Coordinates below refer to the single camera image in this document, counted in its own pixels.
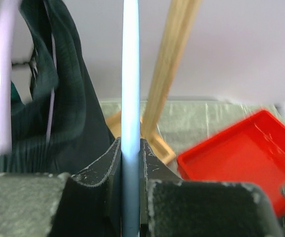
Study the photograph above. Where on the red plastic tray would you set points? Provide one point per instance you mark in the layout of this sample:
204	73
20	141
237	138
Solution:
251	150

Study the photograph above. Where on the dark green shorts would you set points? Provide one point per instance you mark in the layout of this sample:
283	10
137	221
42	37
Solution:
63	128

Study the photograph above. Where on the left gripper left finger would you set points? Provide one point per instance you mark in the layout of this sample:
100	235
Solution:
90	205

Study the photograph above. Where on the wooden clothes rack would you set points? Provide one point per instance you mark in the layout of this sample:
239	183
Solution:
178	24

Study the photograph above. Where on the lilac hanger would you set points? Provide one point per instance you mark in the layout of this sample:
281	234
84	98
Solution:
1	86

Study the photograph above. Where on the light blue hanger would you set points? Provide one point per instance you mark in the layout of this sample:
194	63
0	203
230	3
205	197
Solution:
130	120

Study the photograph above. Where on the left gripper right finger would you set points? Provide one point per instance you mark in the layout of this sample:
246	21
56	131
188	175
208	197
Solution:
151	167

